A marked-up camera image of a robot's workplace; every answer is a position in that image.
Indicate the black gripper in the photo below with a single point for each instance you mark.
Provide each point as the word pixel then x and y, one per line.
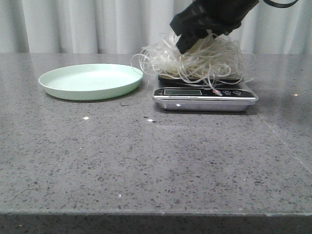
pixel 202 16

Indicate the translucent white vermicelli bundle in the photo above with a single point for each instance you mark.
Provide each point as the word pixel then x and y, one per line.
pixel 210 62

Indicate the silver black kitchen scale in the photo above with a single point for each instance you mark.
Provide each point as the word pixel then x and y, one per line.
pixel 229 94

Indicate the light green round plate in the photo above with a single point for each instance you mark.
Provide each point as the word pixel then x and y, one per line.
pixel 88 82

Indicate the white pleated curtain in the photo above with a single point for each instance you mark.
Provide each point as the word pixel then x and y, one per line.
pixel 125 26

